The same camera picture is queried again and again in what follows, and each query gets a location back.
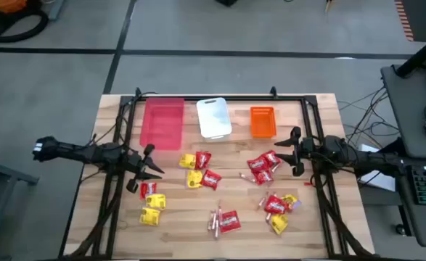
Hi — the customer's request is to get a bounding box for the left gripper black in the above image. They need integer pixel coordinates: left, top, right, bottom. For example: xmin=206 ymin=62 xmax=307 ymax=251
xmin=125 ymin=144 xmax=165 ymax=194

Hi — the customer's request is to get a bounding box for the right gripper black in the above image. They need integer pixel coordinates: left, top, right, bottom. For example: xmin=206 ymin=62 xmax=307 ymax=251
xmin=274 ymin=126 xmax=316 ymax=178

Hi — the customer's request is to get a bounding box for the yellow candy packet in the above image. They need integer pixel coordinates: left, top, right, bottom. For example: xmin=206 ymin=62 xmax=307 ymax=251
xmin=145 ymin=193 xmax=167 ymax=210
xmin=187 ymin=170 xmax=203 ymax=189
xmin=139 ymin=207 xmax=161 ymax=227
xmin=179 ymin=153 xmax=197 ymax=170
xmin=269 ymin=212 xmax=290 ymax=236
xmin=282 ymin=194 xmax=302 ymax=212

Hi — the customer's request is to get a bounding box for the orange plastic basket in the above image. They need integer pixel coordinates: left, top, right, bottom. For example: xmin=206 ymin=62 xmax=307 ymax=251
xmin=249 ymin=106 xmax=278 ymax=139

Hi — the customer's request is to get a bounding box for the pink translucent plastic bin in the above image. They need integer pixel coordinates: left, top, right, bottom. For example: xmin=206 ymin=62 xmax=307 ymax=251
xmin=139 ymin=96 xmax=185 ymax=152

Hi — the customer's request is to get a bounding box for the white plastic bin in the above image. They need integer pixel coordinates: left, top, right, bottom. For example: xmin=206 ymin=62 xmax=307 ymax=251
xmin=195 ymin=96 xmax=233 ymax=143

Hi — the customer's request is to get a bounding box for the black desk support beam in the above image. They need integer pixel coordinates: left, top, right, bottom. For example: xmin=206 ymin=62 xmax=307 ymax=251
xmin=377 ymin=138 xmax=406 ymax=160

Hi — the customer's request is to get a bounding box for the grey desk top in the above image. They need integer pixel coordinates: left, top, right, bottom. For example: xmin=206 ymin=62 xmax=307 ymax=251
xmin=380 ymin=64 xmax=426 ymax=160

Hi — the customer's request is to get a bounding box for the grey keyboard shelf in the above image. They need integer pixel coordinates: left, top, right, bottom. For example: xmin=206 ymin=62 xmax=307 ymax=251
xmin=393 ymin=155 xmax=426 ymax=249

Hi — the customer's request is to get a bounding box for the black diagonal pole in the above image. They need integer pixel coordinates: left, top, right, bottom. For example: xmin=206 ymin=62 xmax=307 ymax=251
xmin=395 ymin=30 xmax=426 ymax=79

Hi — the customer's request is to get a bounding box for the orange shop vacuum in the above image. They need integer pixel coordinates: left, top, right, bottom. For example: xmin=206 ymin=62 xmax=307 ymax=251
xmin=0 ymin=0 xmax=28 ymax=15

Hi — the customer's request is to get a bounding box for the black metal table frame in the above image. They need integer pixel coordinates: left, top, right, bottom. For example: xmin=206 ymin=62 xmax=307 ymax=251
xmin=58 ymin=86 xmax=377 ymax=261

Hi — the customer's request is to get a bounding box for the black floor cable bundle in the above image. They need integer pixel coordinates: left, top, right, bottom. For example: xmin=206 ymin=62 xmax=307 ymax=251
xmin=337 ymin=86 xmax=401 ymax=148

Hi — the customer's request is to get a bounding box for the black vacuum hose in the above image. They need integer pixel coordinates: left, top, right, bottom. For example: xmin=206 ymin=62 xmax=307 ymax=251
xmin=0 ymin=9 xmax=50 ymax=44

